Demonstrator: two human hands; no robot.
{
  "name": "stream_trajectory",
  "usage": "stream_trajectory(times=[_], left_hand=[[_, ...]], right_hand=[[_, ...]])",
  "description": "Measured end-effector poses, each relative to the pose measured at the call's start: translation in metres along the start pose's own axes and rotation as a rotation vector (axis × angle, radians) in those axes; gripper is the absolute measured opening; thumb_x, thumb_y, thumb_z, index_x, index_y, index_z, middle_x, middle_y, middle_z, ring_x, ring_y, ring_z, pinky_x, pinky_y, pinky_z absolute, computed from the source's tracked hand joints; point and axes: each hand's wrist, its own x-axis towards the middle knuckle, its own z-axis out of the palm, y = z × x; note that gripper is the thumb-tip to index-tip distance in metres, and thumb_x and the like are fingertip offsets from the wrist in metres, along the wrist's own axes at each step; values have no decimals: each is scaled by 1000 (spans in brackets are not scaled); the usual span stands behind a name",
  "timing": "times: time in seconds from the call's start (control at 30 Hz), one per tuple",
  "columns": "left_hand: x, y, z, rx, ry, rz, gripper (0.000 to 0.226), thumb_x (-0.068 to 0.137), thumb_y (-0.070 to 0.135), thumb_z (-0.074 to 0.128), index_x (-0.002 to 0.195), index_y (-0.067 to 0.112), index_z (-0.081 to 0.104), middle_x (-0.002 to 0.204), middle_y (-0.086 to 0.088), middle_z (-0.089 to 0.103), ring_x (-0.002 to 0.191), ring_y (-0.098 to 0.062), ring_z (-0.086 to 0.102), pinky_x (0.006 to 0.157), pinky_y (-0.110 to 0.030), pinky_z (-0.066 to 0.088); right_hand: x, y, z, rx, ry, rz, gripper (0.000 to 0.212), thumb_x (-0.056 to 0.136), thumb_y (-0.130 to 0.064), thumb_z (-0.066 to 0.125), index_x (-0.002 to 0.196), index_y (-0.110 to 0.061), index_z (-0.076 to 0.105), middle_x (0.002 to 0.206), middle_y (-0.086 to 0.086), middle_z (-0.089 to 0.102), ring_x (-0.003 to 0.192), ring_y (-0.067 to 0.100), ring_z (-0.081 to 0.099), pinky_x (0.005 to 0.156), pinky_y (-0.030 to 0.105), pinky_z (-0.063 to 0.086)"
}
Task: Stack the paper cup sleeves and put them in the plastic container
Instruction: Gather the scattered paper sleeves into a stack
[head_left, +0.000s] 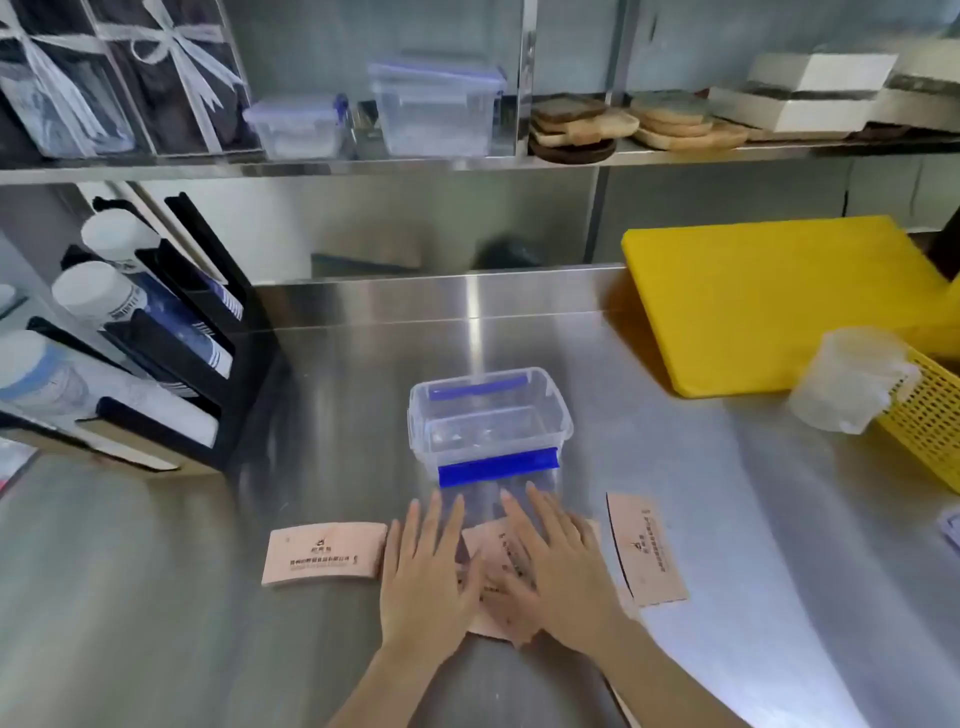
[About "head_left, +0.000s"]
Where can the light wooden tray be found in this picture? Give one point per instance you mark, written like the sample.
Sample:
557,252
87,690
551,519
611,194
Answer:
600,129

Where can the black cup dispenser rack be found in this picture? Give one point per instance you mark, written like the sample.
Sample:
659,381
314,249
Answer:
247,360

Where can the clear gift box white ribbon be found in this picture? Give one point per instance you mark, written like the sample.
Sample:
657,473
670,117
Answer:
172,82
52,82

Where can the dark square wooden tray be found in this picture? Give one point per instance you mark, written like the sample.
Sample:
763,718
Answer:
566,109

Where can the person's right hand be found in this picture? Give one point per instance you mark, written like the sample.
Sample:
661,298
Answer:
570,585

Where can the stainless steel shelf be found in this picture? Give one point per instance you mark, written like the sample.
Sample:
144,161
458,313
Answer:
375,166

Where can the person's left hand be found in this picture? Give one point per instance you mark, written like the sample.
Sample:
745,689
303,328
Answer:
424,585

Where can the clear container with blue clips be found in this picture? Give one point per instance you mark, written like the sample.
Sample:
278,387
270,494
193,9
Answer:
487,420

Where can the stack of white sketch-print cups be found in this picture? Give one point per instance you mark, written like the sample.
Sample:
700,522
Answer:
45,375

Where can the small clear lidded container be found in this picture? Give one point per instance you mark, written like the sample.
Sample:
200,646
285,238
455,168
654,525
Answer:
296,127

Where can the large clear lidded container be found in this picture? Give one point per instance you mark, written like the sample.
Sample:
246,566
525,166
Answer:
435,112

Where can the person's right forearm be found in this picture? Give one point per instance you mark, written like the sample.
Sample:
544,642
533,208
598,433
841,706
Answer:
660,690

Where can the steel shelf divider post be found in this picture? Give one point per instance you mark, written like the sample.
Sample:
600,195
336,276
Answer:
527,75

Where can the dark round wooden plate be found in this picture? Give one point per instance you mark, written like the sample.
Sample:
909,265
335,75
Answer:
570,154

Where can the stack of blue paper cups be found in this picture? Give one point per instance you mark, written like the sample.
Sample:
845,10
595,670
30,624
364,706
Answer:
94,296
120,232

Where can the clear plastic measuring cup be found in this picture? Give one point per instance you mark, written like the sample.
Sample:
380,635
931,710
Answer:
847,382

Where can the steel shelf support leg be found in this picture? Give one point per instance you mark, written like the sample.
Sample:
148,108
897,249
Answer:
597,217

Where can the yellow cutting board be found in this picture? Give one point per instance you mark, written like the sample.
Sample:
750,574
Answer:
750,300

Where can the yellow plastic basket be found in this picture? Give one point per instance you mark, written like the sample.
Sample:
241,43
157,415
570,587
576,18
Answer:
930,427

